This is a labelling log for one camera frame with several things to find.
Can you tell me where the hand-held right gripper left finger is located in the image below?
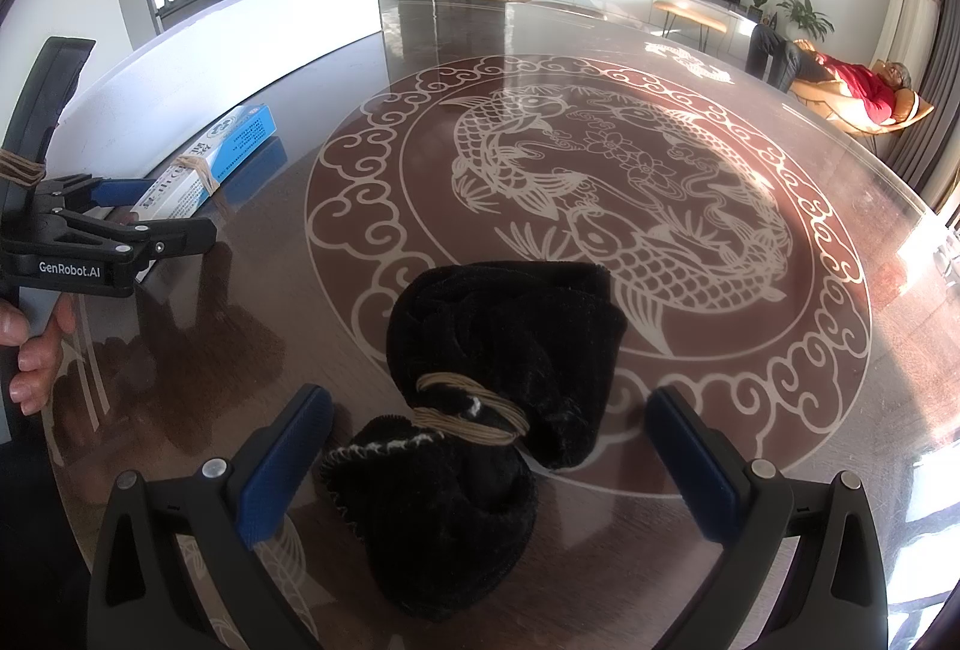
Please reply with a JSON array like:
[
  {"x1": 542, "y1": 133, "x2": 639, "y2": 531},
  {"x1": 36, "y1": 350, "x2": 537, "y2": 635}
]
[{"x1": 86, "y1": 384, "x2": 335, "y2": 650}]

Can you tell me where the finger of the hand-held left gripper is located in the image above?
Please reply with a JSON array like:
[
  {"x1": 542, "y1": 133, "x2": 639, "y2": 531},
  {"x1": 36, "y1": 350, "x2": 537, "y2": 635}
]
[
  {"x1": 46, "y1": 207, "x2": 219, "y2": 262},
  {"x1": 41, "y1": 174, "x2": 178, "y2": 209}
]

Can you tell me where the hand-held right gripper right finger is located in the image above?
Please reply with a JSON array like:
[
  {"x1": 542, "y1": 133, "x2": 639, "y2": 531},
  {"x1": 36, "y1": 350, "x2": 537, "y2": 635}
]
[{"x1": 645, "y1": 386, "x2": 890, "y2": 650}]

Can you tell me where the blue and white box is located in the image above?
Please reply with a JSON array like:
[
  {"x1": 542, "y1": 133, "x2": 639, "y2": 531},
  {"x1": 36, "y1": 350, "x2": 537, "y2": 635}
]
[{"x1": 129, "y1": 104, "x2": 278, "y2": 224}]

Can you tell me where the person's left forearm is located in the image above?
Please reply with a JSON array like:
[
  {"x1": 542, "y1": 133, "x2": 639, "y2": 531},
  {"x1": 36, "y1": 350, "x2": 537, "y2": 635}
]
[{"x1": 0, "y1": 417, "x2": 91, "y2": 650}]

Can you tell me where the brown patterned desktop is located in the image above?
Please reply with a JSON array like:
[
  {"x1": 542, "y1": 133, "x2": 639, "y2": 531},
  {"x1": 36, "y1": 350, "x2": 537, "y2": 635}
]
[{"x1": 41, "y1": 0, "x2": 960, "y2": 650}]

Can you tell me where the person's left hand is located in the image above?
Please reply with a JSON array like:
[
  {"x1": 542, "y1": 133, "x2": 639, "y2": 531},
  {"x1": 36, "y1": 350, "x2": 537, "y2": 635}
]
[{"x1": 0, "y1": 297, "x2": 77, "y2": 416}]

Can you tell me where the long white board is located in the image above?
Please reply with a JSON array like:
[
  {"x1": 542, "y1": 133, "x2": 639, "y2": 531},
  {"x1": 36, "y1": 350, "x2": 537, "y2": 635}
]
[{"x1": 41, "y1": 0, "x2": 380, "y2": 216}]

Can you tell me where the grey curtain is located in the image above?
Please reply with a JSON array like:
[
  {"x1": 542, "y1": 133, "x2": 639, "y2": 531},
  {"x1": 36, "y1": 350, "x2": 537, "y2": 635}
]
[{"x1": 892, "y1": 50, "x2": 960, "y2": 216}]

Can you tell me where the orange armchair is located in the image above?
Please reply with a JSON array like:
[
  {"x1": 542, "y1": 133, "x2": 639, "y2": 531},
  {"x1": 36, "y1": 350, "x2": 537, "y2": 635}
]
[{"x1": 791, "y1": 61, "x2": 937, "y2": 137}]

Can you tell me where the wooden bench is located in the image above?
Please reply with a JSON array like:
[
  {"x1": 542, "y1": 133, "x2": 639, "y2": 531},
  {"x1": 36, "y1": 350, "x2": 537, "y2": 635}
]
[{"x1": 651, "y1": 0, "x2": 730, "y2": 47}]

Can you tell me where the leafy potted plant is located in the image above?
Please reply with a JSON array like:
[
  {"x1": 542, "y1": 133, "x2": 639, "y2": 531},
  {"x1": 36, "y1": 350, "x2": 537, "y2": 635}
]
[{"x1": 776, "y1": 0, "x2": 835, "y2": 43}]

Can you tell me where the covered standing air conditioner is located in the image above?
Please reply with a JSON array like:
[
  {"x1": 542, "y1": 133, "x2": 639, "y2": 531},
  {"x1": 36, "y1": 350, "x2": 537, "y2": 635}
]
[{"x1": 874, "y1": 0, "x2": 944, "y2": 89}]

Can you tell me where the brown cord band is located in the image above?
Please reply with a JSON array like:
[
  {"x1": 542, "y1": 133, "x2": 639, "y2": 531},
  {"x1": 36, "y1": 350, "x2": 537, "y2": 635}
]
[{"x1": 0, "y1": 149, "x2": 47, "y2": 186}]

